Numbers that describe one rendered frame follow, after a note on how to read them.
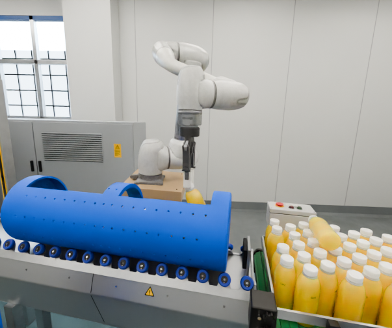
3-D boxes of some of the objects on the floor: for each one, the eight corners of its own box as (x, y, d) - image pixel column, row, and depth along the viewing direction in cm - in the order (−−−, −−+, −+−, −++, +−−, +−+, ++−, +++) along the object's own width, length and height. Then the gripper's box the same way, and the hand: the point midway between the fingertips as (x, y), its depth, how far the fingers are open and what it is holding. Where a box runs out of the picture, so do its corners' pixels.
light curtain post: (29, 317, 166) (-6, 79, 133) (36, 318, 165) (2, 79, 131) (21, 324, 161) (-18, 77, 127) (28, 326, 159) (-9, 77, 126)
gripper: (185, 125, 92) (184, 179, 97) (173, 126, 76) (173, 192, 81) (203, 125, 90) (201, 181, 95) (195, 127, 74) (193, 194, 79)
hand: (188, 177), depth 87 cm, fingers closed on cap, 4 cm apart
